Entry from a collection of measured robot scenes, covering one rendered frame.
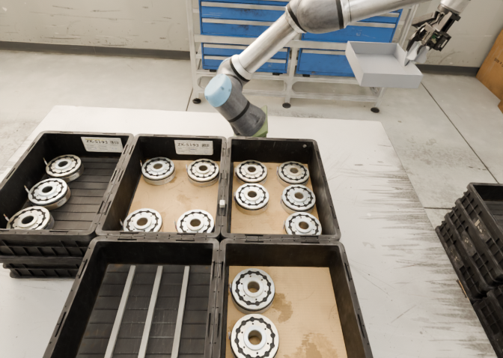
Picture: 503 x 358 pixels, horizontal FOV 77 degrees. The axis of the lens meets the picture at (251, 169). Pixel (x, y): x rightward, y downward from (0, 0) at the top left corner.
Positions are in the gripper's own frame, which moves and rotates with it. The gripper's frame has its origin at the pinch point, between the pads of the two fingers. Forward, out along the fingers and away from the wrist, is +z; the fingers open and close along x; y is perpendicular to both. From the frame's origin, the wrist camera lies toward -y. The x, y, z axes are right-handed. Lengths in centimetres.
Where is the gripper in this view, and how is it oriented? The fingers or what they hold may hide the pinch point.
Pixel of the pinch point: (407, 62)
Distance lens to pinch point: 136.4
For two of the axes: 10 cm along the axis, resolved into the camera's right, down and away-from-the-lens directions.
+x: 9.4, 2.1, 2.6
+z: -3.3, 6.9, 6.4
